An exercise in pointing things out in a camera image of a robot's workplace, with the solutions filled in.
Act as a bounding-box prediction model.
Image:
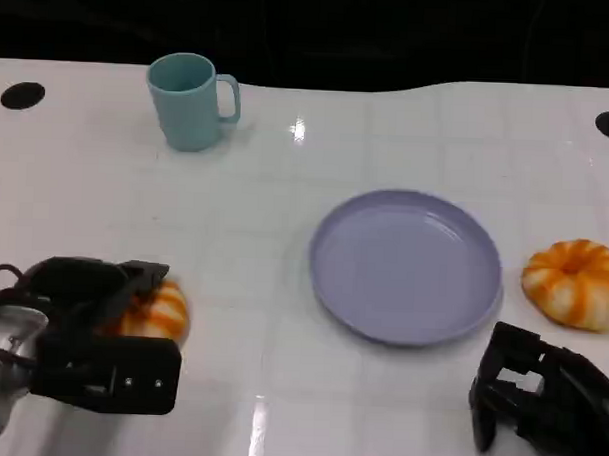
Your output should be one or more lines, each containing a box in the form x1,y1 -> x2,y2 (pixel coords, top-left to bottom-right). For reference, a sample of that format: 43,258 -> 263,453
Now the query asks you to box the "lilac plate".
305,186 -> 506,351

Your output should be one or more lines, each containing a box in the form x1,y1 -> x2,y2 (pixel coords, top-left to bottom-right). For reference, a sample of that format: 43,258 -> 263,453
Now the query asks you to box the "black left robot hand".
18,254 -> 170,339

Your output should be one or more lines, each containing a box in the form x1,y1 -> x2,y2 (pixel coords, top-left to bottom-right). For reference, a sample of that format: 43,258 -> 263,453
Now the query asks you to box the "orange white toy bread roll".
519,237 -> 609,334
113,279 -> 192,343

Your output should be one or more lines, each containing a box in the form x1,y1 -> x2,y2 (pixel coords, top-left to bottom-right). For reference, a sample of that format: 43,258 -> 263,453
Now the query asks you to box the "pale green mug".
143,50 -> 244,155

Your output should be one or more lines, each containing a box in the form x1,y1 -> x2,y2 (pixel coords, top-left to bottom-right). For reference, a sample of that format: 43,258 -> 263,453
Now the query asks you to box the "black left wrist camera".
30,331 -> 185,418

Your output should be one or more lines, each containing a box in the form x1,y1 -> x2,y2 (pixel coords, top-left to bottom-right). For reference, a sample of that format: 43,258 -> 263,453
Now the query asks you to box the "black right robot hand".
466,320 -> 609,456

